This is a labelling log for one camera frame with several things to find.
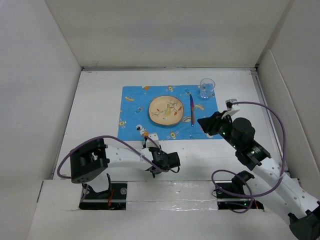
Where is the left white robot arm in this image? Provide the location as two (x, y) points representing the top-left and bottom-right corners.
(69, 133), (181, 199)

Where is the clear plastic cup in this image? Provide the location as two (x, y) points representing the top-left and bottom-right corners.
(199, 78), (216, 99)

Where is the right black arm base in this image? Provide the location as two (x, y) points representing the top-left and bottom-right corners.
(211, 170), (265, 214)

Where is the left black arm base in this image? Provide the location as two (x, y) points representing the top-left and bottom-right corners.
(78, 173), (128, 211)

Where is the beige floral plate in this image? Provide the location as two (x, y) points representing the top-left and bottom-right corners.
(148, 95), (184, 126)

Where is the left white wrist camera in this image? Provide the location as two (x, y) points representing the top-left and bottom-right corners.
(144, 132), (160, 149)

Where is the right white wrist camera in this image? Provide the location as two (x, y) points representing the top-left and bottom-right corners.
(222, 98), (240, 118)

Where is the blue patterned cloth placemat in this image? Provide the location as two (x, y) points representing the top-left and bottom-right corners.
(117, 85), (218, 141)

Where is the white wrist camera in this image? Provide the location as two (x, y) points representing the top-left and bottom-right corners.
(144, 132), (160, 149)
(222, 98), (240, 118)

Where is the iridescent knife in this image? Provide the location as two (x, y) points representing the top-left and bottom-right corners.
(185, 88), (195, 127)

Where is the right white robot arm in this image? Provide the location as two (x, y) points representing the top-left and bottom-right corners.
(197, 111), (320, 240)

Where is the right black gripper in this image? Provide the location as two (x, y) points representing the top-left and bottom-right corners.
(196, 110), (241, 150)

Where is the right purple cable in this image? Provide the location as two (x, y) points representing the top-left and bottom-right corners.
(211, 101), (287, 213)

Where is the iridescent fork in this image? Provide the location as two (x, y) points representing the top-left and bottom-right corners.
(141, 138), (147, 148)

